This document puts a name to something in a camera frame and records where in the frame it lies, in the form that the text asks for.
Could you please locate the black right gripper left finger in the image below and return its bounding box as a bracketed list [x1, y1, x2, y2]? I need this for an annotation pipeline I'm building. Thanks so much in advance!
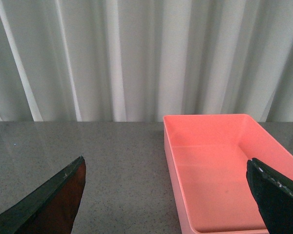
[0, 156, 86, 234]

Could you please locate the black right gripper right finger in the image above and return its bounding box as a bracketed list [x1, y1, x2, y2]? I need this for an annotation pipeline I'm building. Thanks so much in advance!
[246, 158, 293, 234]

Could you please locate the pink plastic bin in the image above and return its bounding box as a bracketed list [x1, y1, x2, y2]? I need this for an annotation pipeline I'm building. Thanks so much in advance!
[163, 114, 293, 234]

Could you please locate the white curtain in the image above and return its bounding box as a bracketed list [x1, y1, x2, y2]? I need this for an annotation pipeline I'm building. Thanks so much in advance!
[0, 0, 293, 122]

